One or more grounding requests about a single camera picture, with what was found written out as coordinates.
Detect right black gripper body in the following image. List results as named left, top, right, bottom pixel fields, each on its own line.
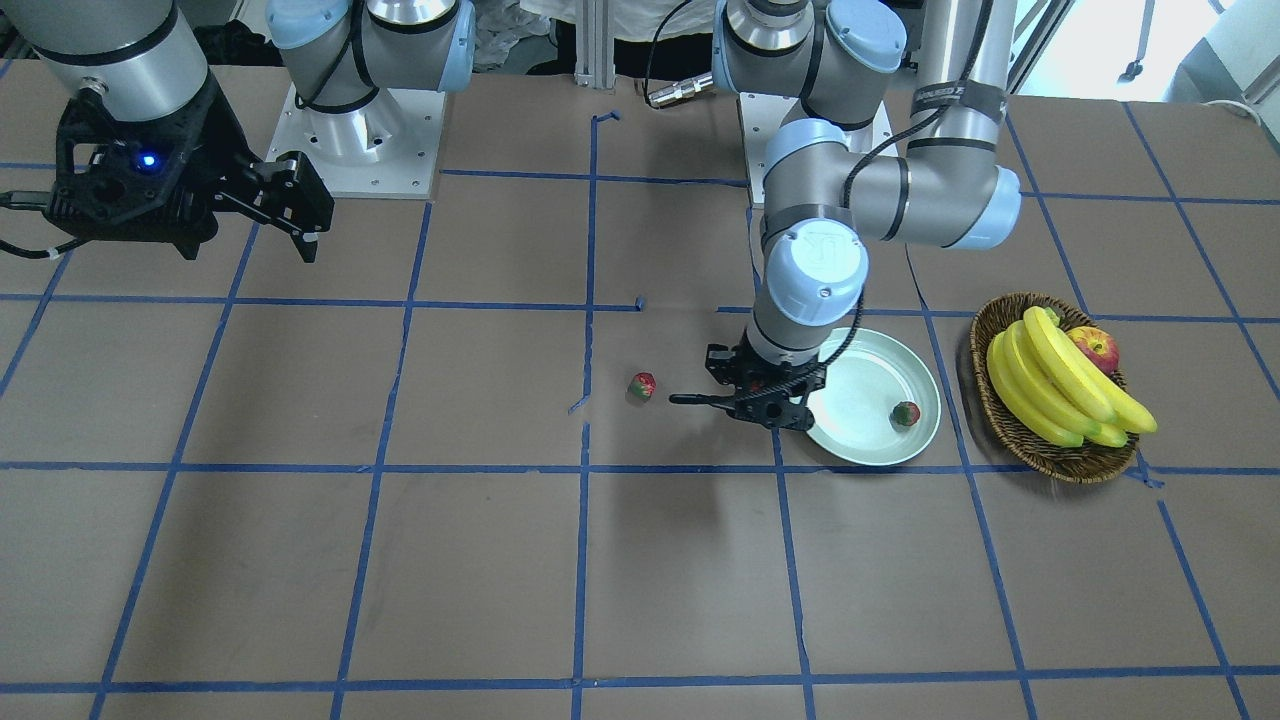
left=205, top=90, right=335, bottom=233

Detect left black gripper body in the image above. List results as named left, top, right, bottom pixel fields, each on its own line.
left=735, top=345, right=829, bottom=430

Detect red strawberry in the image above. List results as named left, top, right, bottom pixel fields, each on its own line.
left=890, top=401, right=923, bottom=428
left=627, top=372, right=657, bottom=402

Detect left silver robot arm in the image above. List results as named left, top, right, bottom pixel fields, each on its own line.
left=685, top=1, right=1021, bottom=430

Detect light green plate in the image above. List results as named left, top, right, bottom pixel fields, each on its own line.
left=806, top=329, right=942, bottom=466

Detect yellow banana bunch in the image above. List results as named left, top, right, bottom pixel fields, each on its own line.
left=982, top=305, right=1158, bottom=450

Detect silver metal connector plug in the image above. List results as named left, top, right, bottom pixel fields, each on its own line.
left=640, top=72, right=716, bottom=111

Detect woven wicker basket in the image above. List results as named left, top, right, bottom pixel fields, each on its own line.
left=966, top=292, right=1158, bottom=484

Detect red yellow apple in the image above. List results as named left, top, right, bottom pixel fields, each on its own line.
left=1066, top=325, right=1120, bottom=375

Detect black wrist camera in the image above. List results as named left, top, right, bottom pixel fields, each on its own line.
left=42, top=88, right=219, bottom=260

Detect aluminium frame post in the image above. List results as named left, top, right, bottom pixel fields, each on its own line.
left=573, top=0, right=616, bottom=94

